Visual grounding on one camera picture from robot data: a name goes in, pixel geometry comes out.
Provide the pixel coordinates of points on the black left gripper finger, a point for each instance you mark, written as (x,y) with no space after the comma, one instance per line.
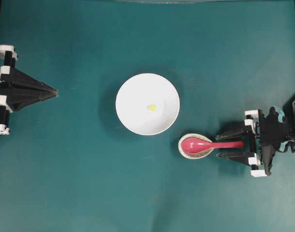
(19,79)
(15,98)

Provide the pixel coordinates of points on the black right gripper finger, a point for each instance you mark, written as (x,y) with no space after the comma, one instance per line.
(247,158)
(234,133)

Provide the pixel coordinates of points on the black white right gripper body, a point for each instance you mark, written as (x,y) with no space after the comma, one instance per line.
(272,132)

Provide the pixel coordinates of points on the red plastic spoon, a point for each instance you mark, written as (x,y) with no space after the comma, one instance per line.
(195,145)

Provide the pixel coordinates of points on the yellow hexagonal prism block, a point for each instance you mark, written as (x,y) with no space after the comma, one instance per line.
(152,107)

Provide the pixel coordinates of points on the speckled teardrop spoon rest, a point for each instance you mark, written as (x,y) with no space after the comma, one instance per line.
(197,155)

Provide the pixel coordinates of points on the white round bowl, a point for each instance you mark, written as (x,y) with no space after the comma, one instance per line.
(140,91)

